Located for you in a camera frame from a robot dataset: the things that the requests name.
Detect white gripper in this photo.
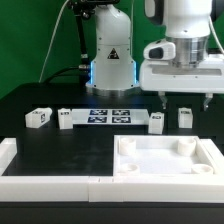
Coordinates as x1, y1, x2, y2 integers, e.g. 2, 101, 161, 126
139, 59, 224, 111

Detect white square tabletop tray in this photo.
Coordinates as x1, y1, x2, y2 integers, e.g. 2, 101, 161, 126
113, 135, 217, 176

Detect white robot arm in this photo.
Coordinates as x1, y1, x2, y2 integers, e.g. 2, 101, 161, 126
87, 0, 224, 100

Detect white U-shaped fence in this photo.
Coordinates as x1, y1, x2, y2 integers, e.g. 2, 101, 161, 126
0, 138, 224, 203

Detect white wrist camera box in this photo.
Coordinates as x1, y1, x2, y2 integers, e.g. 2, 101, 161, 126
143, 39, 176, 60

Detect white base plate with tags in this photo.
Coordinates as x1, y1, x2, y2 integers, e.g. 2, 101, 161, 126
72, 109, 149, 125

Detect black cable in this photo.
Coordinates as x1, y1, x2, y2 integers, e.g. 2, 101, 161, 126
43, 67, 92, 84

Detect black camera stand pole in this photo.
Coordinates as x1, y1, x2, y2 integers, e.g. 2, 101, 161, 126
67, 0, 120, 86

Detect white cable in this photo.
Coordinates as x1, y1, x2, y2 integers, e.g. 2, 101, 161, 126
38, 0, 70, 84

